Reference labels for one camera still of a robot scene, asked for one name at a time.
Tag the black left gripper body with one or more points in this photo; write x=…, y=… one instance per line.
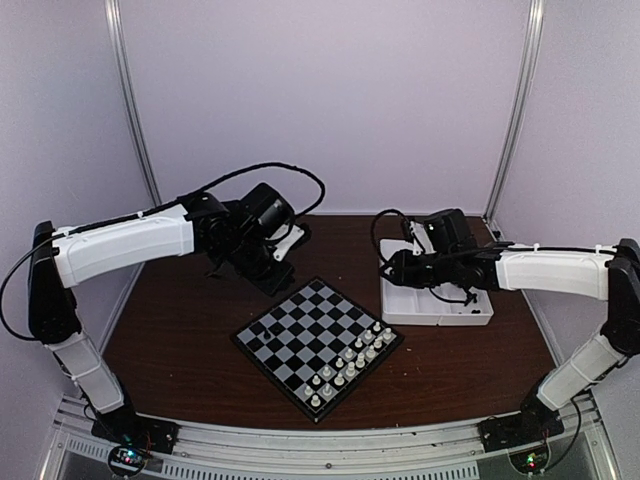
x=246, y=259

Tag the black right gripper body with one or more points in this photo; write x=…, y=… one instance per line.
x=441, y=270

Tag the white plastic divided tray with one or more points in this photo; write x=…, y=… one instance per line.
x=412, y=307

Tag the black white chessboard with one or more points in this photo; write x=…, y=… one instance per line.
x=305, y=325

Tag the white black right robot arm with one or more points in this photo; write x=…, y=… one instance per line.
x=586, y=301

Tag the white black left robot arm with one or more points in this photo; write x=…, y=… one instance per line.
x=63, y=260

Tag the pile of black chess pieces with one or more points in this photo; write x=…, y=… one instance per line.
x=471, y=305

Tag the white chess piece row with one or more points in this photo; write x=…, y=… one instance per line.
x=338, y=370

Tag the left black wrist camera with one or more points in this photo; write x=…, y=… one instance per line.
x=265, y=213

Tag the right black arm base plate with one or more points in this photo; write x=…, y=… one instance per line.
x=534, y=422

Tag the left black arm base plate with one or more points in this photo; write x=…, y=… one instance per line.
x=125, y=426

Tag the right aluminium frame post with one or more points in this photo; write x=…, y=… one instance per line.
x=527, y=69

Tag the aluminium frame post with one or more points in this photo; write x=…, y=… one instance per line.
x=527, y=69
x=116, y=32

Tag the front aluminium rail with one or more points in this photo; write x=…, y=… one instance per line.
x=451, y=450

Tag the left aluminium frame post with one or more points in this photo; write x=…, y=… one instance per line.
x=116, y=32

